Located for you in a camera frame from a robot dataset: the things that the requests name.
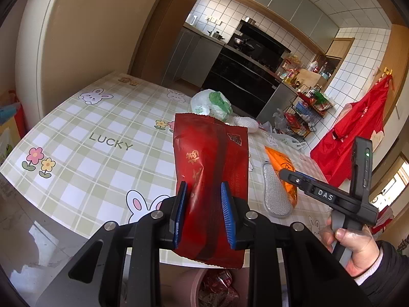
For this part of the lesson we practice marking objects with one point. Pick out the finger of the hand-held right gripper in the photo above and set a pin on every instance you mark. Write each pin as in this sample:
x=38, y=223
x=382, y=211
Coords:
x=292, y=177

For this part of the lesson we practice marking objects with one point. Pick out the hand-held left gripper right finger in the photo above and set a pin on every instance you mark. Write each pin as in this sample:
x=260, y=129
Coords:
x=228, y=217

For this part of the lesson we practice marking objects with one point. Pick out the yellow wall hook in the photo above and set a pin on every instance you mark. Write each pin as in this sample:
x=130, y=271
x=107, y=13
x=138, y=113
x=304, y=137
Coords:
x=387, y=70

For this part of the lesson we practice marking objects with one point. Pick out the green checkered bunny tablecloth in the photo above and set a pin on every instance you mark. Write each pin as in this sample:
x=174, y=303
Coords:
x=96, y=166

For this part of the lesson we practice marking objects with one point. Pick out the steel pot with lid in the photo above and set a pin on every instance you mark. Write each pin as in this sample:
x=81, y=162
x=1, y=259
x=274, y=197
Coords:
x=216, y=35

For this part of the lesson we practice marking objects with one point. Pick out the black built-in stove oven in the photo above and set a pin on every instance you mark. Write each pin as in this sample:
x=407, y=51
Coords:
x=236, y=76

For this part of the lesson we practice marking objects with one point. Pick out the dark wok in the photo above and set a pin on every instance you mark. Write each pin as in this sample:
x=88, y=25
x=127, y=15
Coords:
x=242, y=42

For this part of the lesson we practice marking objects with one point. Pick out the black range hood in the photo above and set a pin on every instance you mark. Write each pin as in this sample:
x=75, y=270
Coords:
x=265, y=43

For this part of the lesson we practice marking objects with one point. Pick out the pink plastic waste bin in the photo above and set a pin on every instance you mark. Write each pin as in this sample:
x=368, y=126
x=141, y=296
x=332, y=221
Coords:
x=198, y=287

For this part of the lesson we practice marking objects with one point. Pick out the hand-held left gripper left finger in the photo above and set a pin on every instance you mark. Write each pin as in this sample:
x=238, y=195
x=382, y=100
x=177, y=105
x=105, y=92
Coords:
x=180, y=211

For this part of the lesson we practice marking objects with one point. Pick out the cardboard box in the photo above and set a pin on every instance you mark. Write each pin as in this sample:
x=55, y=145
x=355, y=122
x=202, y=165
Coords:
x=311, y=80

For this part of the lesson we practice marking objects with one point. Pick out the wooden partition panel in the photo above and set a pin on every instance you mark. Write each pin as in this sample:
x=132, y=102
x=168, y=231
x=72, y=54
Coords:
x=159, y=22

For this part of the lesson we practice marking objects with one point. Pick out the cream refrigerator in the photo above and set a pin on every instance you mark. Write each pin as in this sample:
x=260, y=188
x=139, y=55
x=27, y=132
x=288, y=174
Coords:
x=80, y=38

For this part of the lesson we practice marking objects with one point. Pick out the tall wooden cabinet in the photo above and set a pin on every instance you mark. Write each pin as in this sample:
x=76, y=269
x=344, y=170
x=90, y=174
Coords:
x=338, y=49

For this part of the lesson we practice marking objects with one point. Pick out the person's right hand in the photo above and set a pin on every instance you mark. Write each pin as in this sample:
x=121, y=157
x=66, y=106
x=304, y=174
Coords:
x=358, y=249

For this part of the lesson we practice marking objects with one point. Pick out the white kettle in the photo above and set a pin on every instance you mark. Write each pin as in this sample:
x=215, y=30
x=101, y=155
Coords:
x=191, y=20

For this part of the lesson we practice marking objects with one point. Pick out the person's right forearm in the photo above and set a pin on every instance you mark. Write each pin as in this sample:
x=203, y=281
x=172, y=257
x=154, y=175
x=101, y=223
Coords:
x=383, y=278

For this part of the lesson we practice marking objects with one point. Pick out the white green plastic bag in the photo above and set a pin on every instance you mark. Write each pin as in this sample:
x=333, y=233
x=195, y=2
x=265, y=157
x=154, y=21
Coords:
x=204, y=102

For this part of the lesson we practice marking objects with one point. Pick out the dark red foil packet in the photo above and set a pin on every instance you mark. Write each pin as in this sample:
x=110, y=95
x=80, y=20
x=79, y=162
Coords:
x=204, y=153

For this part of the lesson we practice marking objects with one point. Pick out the crumpled red patterned wrapper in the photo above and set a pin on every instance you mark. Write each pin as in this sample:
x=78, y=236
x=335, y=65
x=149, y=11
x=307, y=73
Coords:
x=220, y=289

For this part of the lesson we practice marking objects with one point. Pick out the orange foil packet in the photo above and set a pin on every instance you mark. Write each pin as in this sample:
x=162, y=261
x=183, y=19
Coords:
x=282, y=164

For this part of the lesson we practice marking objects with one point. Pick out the grey kitchen cabinet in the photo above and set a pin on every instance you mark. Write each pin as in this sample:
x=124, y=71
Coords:
x=198, y=57
x=276, y=102

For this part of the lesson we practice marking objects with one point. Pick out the red apron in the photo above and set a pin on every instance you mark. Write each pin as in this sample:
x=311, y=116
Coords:
x=351, y=124

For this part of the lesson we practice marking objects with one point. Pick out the grey mesh insole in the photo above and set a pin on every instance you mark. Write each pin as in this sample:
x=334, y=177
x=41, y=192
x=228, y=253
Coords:
x=274, y=198

